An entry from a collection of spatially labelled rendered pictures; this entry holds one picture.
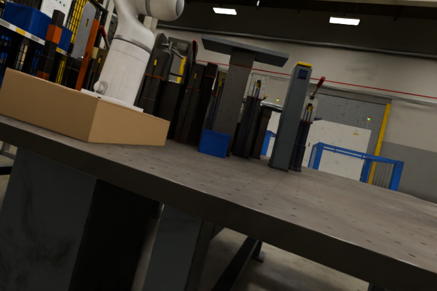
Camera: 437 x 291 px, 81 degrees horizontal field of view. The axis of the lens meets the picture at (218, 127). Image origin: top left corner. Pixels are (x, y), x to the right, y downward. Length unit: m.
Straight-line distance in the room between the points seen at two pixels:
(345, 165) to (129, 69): 8.61
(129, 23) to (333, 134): 8.55
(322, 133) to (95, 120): 8.66
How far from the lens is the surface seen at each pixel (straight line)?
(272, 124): 9.10
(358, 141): 9.20
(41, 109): 0.74
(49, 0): 2.02
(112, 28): 1.52
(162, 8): 0.88
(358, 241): 0.40
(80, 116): 0.64
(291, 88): 1.11
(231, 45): 1.10
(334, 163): 9.10
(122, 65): 0.83
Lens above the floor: 0.79
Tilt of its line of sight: 1 degrees up
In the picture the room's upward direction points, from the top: 14 degrees clockwise
